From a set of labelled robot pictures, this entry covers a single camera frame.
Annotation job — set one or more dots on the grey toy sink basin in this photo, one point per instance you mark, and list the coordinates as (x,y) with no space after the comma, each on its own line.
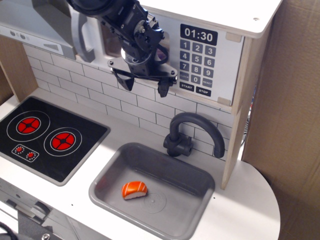
(178,193)

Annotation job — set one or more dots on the grey range hood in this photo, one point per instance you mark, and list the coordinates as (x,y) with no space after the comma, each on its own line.
(45,24)

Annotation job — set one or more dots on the orange salmon sushi toy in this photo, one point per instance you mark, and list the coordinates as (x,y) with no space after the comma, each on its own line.
(134,189)

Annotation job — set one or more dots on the white toy microwave door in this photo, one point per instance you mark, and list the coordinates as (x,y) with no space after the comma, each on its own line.
(207,58)

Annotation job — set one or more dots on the brown cardboard box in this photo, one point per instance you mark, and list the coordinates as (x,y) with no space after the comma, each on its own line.
(283,141)

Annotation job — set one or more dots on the purple toy eggplant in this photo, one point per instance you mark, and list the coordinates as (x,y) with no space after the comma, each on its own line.
(162,56)

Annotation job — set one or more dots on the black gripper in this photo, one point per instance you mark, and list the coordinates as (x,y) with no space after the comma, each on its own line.
(134,64)

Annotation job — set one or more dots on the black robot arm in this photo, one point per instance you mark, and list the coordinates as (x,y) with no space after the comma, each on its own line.
(140,37)

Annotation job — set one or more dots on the black toy stove top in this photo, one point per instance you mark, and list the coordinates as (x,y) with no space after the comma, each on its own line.
(47,140)

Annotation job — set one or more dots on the white wooden microwave cabinet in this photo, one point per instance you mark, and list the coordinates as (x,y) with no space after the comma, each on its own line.
(144,107)

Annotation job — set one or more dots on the grey metal bracket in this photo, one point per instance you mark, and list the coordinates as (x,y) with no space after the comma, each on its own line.
(34,218)

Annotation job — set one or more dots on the dark grey toy faucet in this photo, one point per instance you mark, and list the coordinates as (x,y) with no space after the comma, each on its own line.
(186,127)

